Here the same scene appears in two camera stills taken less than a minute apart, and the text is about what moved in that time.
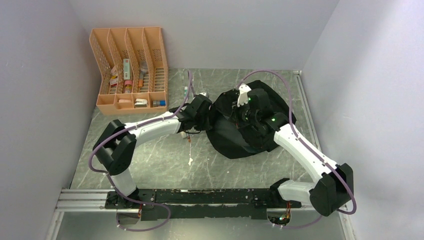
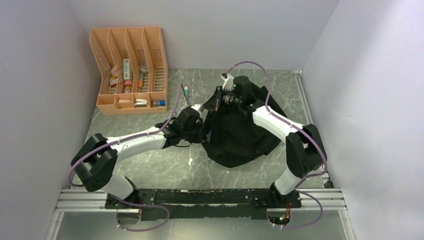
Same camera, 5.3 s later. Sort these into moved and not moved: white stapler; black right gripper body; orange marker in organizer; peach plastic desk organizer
Moved: black right gripper body
Not moved: orange marker in organizer; white stapler; peach plastic desk organizer
